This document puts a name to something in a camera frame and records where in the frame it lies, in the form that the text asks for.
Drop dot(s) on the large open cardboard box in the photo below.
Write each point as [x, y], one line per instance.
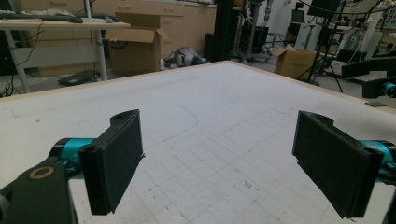
[134, 53]

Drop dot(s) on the wooden cabinets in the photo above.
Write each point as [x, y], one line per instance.
[186, 25]

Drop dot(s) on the black monitor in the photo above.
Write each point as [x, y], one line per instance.
[323, 7]

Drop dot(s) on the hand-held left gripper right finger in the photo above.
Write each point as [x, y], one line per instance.
[336, 168]

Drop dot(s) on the white grid mat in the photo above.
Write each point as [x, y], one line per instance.
[202, 99]

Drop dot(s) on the small cardboard box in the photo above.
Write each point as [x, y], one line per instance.
[294, 63]

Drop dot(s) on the black flat device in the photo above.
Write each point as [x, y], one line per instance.
[77, 77]

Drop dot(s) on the grey rounded device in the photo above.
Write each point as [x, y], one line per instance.
[185, 57]

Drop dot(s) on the black keyboard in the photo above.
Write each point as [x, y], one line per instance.
[37, 16]

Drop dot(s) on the white desk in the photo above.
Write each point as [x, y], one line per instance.
[62, 25]

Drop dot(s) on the black frame stand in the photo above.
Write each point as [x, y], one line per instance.
[224, 28]

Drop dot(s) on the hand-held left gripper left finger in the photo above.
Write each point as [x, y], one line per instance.
[112, 168]

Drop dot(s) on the black tripod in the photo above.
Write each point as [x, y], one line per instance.
[323, 46]

